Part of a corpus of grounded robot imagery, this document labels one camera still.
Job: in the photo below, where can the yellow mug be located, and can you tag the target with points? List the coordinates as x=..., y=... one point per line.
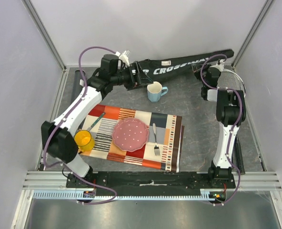
x=84, y=140

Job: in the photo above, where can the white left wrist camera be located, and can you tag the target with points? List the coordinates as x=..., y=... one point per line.
x=124, y=57

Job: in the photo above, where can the black shuttlecock tube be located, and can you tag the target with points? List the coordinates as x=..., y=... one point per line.
x=78, y=85

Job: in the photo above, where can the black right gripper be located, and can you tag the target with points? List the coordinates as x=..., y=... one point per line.
x=199, y=70

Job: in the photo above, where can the black Crossway racket bag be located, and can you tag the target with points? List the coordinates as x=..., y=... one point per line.
x=168, y=69

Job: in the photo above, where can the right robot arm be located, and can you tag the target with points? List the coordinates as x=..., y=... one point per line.
x=227, y=90

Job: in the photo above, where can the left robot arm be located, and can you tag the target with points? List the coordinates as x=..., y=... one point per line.
x=58, y=136

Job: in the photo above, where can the colourful patchwork placemat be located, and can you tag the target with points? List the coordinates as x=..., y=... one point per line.
x=169, y=131

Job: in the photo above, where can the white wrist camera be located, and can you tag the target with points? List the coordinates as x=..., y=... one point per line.
x=220, y=63
x=124, y=57

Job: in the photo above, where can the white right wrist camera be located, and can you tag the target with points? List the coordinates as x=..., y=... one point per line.
x=220, y=63

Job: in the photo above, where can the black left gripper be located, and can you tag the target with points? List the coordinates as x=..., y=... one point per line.
x=143, y=78

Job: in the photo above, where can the silver fork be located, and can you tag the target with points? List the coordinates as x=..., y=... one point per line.
x=156, y=147

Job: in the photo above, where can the blue ceramic mug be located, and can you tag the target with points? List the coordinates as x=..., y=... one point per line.
x=155, y=91

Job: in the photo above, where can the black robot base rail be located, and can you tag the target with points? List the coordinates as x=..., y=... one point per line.
x=156, y=184

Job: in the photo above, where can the teal handled knife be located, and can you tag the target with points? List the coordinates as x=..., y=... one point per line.
x=96, y=121

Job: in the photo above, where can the pink dotted plate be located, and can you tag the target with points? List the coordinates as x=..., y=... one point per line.
x=130, y=134

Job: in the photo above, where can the white badminton racket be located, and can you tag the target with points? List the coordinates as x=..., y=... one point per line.
x=230, y=80

